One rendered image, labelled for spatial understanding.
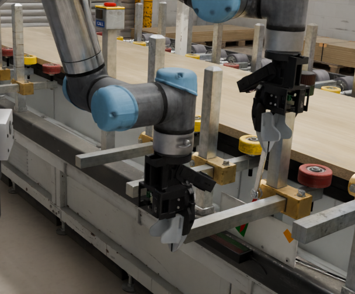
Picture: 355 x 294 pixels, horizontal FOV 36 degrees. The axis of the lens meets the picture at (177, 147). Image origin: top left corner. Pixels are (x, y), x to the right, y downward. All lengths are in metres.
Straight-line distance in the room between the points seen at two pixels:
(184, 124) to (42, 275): 1.74
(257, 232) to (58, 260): 1.50
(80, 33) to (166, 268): 1.40
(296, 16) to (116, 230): 1.61
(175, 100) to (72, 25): 0.21
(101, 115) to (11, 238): 2.08
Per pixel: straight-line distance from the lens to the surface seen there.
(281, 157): 1.30
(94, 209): 2.61
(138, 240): 2.34
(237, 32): 10.27
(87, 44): 0.99
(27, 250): 2.83
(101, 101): 0.91
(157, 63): 1.62
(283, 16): 1.08
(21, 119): 2.47
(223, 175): 1.44
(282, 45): 1.08
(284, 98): 1.08
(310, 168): 1.38
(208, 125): 1.46
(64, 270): 2.65
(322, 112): 1.98
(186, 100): 0.97
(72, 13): 0.97
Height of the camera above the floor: 1.36
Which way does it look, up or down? 18 degrees down
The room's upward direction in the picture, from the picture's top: 3 degrees clockwise
